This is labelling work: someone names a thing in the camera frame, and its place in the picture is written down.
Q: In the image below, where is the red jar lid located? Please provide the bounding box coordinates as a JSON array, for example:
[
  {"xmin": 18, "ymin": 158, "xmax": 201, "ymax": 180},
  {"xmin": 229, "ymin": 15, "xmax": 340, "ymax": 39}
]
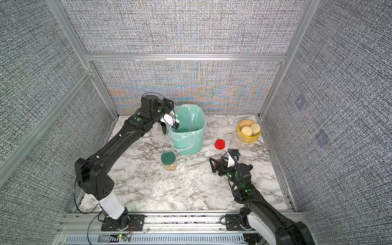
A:
[{"xmin": 214, "ymin": 139, "xmax": 226, "ymax": 150}]

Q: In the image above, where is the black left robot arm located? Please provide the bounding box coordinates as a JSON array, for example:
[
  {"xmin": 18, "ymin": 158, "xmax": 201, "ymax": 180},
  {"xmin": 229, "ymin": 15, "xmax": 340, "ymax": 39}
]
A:
[{"xmin": 75, "ymin": 92, "xmax": 179, "ymax": 220}]

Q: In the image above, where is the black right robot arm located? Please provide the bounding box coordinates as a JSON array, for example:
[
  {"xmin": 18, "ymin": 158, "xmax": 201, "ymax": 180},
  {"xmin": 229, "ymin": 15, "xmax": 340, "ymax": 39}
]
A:
[{"xmin": 209, "ymin": 156, "xmax": 315, "ymax": 245}]

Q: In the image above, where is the clear plastic bin liner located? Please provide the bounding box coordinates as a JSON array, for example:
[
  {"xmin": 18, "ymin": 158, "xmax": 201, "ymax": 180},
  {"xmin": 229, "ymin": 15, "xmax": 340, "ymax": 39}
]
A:
[{"xmin": 166, "ymin": 103, "xmax": 207, "ymax": 154}]

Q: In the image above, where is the front cream steamed bun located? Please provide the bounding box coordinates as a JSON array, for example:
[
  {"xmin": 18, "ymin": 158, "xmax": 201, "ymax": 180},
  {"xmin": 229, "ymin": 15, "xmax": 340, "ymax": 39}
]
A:
[{"xmin": 241, "ymin": 126, "xmax": 252, "ymax": 137}]

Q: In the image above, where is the cream steamed bun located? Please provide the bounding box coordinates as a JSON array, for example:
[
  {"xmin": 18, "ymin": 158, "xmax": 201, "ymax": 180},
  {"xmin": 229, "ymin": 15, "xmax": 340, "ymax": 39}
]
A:
[
  {"xmin": 241, "ymin": 126, "xmax": 252, "ymax": 137},
  {"xmin": 250, "ymin": 123, "xmax": 261, "ymax": 135}
]

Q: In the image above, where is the yellow-rimmed bamboo steamer basket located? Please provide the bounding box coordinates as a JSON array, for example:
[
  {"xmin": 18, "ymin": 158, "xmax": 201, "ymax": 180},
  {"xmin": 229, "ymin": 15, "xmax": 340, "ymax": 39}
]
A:
[{"xmin": 237, "ymin": 119, "xmax": 261, "ymax": 143}]

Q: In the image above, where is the green-lidded peanut jar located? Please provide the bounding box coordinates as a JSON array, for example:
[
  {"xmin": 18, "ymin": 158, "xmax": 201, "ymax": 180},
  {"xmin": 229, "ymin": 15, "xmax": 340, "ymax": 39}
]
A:
[{"xmin": 161, "ymin": 151, "xmax": 177, "ymax": 171}]

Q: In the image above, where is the rear cream steamed bun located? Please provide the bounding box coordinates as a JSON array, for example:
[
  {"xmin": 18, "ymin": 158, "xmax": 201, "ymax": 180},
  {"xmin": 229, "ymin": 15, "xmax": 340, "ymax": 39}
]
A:
[{"xmin": 250, "ymin": 123, "xmax": 261, "ymax": 135}]

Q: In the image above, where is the black mug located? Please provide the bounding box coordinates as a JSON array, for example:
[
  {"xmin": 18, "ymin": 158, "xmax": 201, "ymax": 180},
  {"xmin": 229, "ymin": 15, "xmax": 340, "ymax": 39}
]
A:
[{"xmin": 160, "ymin": 122, "xmax": 167, "ymax": 135}]

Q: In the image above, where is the small silver-lidded tin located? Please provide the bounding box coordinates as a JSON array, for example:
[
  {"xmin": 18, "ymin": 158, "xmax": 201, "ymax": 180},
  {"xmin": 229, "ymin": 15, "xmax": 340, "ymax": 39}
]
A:
[{"xmin": 143, "ymin": 131, "xmax": 152, "ymax": 137}]

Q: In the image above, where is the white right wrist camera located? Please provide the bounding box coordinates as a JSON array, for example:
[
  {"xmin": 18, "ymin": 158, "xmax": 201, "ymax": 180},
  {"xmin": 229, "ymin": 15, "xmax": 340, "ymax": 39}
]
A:
[{"xmin": 227, "ymin": 149, "xmax": 240, "ymax": 168}]

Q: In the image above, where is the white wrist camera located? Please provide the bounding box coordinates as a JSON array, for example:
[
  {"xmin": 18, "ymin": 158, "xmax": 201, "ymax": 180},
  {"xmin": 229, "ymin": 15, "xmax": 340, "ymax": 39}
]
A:
[
  {"xmin": 227, "ymin": 149, "xmax": 240, "ymax": 168},
  {"xmin": 161, "ymin": 114, "xmax": 180, "ymax": 130}
]

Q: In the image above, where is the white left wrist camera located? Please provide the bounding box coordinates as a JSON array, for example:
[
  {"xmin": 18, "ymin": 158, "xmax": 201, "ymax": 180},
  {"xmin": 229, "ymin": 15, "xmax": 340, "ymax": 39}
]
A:
[{"xmin": 161, "ymin": 114, "xmax": 180, "ymax": 130}]

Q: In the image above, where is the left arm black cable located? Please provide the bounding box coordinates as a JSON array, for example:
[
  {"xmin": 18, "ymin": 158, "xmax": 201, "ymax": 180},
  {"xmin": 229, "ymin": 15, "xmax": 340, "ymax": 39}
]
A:
[{"xmin": 140, "ymin": 91, "xmax": 177, "ymax": 123}]

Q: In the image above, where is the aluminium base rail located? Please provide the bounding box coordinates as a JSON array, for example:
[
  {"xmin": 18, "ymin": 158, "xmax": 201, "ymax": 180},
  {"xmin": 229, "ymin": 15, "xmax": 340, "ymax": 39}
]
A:
[{"xmin": 52, "ymin": 208, "xmax": 317, "ymax": 245}]

